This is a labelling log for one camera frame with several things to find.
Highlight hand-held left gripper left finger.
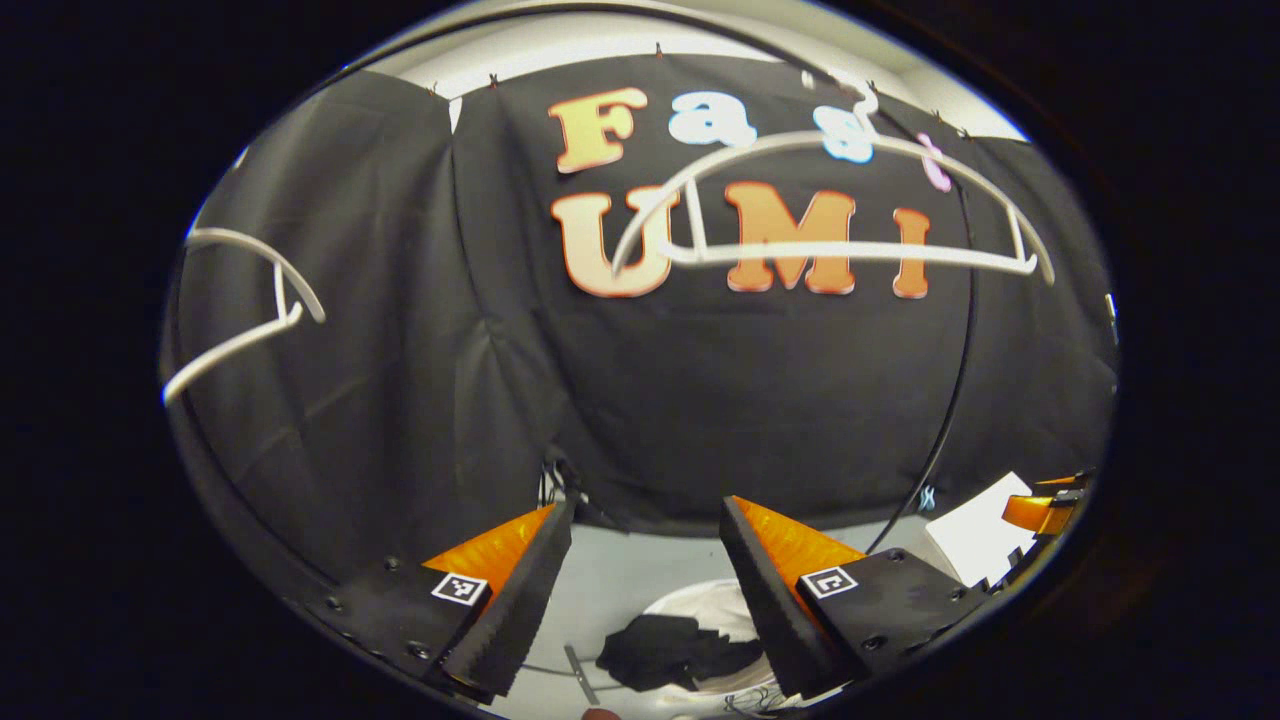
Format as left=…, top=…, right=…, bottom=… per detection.
left=288, top=500, right=578, bottom=698

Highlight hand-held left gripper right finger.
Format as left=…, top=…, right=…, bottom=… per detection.
left=719, top=495, right=993, bottom=702

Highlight white laundry hamper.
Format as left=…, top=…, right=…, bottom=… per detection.
left=640, top=578, right=801, bottom=717

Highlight black knit cardigan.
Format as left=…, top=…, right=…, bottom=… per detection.
left=597, top=613, right=766, bottom=693

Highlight white plastic hanger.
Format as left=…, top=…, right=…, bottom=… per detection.
left=160, top=228, right=328, bottom=406
left=610, top=70, right=1056, bottom=286

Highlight white box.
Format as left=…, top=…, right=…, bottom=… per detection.
left=922, top=472, right=1038, bottom=589

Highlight black backdrop cloth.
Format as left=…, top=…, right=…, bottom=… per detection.
left=165, top=50, right=1119, bottom=591

